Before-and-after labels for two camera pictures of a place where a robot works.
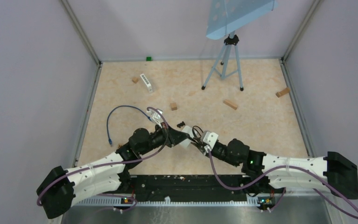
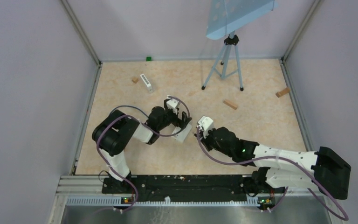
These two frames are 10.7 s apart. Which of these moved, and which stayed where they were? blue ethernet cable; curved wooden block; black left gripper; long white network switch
Moved: black left gripper
Stayed: curved wooden block; blue ethernet cable; long white network switch
